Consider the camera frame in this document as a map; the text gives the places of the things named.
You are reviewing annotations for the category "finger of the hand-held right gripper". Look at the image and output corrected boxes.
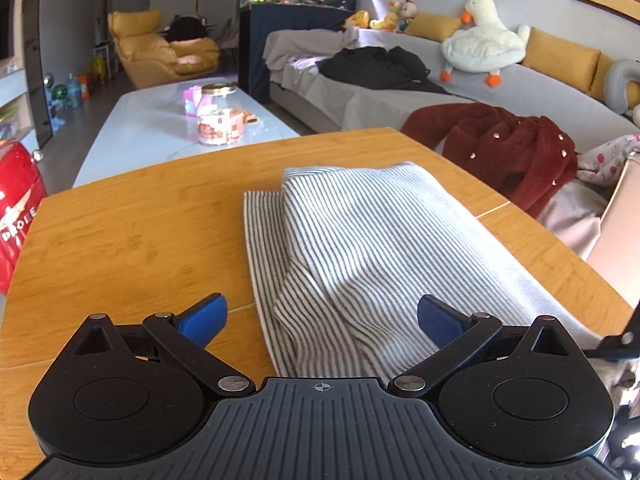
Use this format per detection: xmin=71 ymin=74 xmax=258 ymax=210
xmin=584 ymin=299 xmax=640 ymax=362

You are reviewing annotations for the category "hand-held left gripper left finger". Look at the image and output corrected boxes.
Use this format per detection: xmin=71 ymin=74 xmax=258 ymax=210
xmin=67 ymin=294 xmax=257 ymax=397

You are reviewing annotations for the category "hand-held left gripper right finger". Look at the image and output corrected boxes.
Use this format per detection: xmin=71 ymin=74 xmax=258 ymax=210
xmin=389 ymin=295 xmax=576 ymax=397

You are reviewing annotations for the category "black white striped shirt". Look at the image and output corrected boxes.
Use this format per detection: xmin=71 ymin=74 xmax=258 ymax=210
xmin=243 ymin=161 xmax=603 ymax=379

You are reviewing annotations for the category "beige cardboard box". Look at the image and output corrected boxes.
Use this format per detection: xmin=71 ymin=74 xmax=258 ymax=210
xmin=585 ymin=156 xmax=640 ymax=312

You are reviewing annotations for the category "light grey cloth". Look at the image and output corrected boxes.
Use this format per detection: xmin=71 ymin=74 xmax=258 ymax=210
xmin=536 ymin=179 xmax=610 ymax=262

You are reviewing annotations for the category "red fuzzy coat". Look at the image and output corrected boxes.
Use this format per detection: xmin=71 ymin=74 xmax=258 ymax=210
xmin=399 ymin=102 xmax=579 ymax=219

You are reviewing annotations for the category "pink dotted cloth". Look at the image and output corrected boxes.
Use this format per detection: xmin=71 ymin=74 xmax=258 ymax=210
xmin=575 ymin=132 xmax=640 ymax=189

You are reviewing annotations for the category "white coffee table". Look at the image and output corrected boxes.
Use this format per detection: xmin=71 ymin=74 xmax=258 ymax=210
xmin=72 ymin=77 xmax=302 ymax=189

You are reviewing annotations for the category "glass jar gold lid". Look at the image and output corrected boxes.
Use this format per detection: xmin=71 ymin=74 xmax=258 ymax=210
xmin=195 ymin=82 xmax=245 ymax=147

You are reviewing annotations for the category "pink plastic item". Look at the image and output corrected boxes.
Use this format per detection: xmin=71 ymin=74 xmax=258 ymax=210
xmin=182 ymin=87 xmax=204 ymax=119

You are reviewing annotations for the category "grey sofa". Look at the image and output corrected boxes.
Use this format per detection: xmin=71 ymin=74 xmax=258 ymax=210
xmin=262 ymin=26 xmax=640 ymax=261

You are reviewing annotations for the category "blue water bottle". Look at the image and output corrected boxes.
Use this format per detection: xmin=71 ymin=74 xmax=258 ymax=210
xmin=65 ymin=73 xmax=84 ymax=109

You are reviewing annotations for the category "grey neck pillow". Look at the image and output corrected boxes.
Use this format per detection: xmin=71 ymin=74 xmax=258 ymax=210
xmin=602 ymin=58 xmax=640 ymax=117

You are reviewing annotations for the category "black jacket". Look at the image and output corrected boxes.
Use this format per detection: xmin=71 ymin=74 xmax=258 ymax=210
xmin=317 ymin=45 xmax=449 ymax=95

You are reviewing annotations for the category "yellow armchair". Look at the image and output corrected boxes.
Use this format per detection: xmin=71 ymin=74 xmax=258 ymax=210
xmin=107 ymin=8 xmax=221 ymax=90

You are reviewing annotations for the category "dark fish tank cabinet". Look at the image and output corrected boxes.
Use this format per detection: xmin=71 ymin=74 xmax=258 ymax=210
xmin=238 ymin=3 xmax=359 ymax=104

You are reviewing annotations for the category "white goose plush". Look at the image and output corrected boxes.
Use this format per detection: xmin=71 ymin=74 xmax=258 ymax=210
xmin=439 ymin=0 xmax=532 ymax=89

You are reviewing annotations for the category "beige blanket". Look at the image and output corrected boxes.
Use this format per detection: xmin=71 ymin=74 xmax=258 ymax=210
xmin=262 ymin=27 xmax=362 ymax=72

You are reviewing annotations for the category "small yellow animal plush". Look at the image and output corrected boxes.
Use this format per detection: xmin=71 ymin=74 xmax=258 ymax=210
xmin=369 ymin=0 xmax=404 ymax=32

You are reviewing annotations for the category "pink-faced doll plush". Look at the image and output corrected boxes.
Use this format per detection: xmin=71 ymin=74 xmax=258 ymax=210
xmin=397 ymin=0 xmax=420 ymax=34

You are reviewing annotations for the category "white wall shelf unit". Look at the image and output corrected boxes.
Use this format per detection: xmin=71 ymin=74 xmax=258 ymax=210
xmin=0 ymin=57 xmax=42 ymax=161

